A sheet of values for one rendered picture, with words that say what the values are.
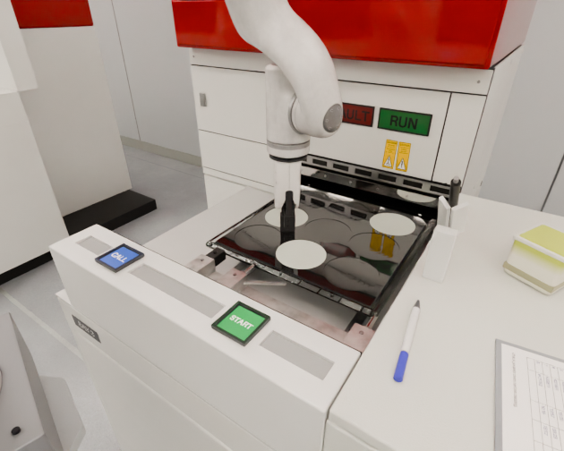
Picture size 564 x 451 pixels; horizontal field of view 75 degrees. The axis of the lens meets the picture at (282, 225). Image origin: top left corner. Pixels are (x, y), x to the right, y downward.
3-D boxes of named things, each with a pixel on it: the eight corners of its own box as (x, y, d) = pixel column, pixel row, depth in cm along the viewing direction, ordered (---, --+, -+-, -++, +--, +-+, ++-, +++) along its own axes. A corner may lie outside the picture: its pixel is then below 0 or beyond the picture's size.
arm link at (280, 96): (322, 140, 69) (290, 129, 75) (327, 63, 62) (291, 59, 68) (288, 148, 64) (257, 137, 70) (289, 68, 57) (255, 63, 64)
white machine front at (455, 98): (208, 171, 130) (193, 46, 109) (447, 241, 91) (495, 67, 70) (201, 174, 128) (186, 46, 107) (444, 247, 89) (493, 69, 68)
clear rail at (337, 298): (209, 244, 77) (209, 239, 76) (379, 316, 59) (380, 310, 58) (204, 247, 76) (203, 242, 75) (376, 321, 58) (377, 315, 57)
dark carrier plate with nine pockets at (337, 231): (302, 186, 101) (302, 184, 101) (428, 222, 84) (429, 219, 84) (215, 243, 77) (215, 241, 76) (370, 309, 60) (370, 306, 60)
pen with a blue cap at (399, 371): (415, 296, 51) (393, 374, 40) (423, 299, 50) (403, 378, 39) (414, 302, 51) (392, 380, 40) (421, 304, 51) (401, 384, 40)
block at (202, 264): (203, 265, 72) (201, 252, 71) (216, 270, 71) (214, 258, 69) (172, 286, 67) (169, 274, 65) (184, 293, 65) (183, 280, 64)
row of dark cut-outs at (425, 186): (291, 159, 104) (291, 150, 103) (453, 197, 83) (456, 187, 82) (290, 159, 104) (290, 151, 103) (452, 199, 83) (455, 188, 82)
